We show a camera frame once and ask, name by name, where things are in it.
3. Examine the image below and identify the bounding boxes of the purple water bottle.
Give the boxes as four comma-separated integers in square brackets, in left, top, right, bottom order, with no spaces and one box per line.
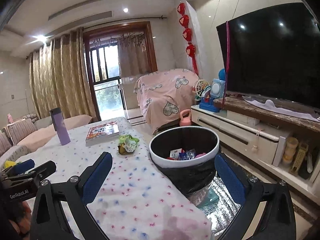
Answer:
[49,107,71,146]

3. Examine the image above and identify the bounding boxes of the pink heart cover furniture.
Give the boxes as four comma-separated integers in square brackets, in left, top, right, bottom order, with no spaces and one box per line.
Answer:
[134,68,199,133]

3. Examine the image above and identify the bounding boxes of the colourful children's book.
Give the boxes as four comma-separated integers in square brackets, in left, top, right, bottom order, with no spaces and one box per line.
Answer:
[85,121,119,147]

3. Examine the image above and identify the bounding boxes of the blue spiky ball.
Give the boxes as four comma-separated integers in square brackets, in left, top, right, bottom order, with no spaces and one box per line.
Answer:
[218,68,226,81]

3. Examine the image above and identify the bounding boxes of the pink plastic wrapper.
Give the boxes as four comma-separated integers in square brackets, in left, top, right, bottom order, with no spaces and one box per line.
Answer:
[195,153,206,158]

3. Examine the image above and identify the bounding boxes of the floral white tablecloth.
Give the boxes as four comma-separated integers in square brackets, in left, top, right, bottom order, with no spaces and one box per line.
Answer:
[19,118,212,239]

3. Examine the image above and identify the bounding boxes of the pink sofa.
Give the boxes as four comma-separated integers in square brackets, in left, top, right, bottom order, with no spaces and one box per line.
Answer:
[0,113,93,170]

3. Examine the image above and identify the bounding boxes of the black television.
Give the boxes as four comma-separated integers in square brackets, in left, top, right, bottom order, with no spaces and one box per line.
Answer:
[216,3,319,108]

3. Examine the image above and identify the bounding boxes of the silver foil floor mat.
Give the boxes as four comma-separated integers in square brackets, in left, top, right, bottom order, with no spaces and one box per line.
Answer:
[188,174,241,239]

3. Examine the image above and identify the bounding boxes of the pink stick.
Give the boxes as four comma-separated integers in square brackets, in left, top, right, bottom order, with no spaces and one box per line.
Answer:
[222,21,230,109]

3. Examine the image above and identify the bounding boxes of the gold curtain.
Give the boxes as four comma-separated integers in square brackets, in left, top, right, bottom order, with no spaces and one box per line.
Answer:
[28,28,97,119]

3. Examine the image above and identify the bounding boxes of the striped pink cushion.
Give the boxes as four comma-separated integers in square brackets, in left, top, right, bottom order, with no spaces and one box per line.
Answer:
[7,119,37,145]

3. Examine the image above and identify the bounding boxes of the white TV cabinet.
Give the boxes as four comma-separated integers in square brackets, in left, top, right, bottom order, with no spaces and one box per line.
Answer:
[191,98,319,203]

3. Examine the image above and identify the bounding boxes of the pink kettlebell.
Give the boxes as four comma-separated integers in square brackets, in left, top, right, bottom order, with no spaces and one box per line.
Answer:
[180,109,192,126]

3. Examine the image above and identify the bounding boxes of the left hand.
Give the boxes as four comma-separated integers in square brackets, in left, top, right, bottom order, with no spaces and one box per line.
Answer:
[1,201,31,239]

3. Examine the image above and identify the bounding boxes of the red white box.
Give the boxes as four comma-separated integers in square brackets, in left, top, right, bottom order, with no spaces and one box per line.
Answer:
[169,148,184,159]

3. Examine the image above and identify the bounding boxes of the red Chinese knot decoration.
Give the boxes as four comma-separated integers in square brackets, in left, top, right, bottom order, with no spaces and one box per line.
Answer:
[176,2,199,75]

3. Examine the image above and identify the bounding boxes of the blue toy machine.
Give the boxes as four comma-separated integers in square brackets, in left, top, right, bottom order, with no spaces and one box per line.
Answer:
[199,79,226,113]

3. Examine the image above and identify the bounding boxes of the colourful wire ball toy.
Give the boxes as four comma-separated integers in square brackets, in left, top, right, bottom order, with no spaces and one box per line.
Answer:
[192,79,209,101]

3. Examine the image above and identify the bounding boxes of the green snack wrapper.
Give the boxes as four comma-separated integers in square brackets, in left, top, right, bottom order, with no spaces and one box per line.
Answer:
[118,134,139,155]

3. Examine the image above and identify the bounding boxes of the black white trash bin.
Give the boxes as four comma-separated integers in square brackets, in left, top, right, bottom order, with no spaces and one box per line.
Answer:
[149,126,221,197]

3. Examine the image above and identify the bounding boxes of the blue plastic bag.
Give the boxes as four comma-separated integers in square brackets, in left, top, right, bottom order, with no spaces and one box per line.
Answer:
[179,149,196,160]

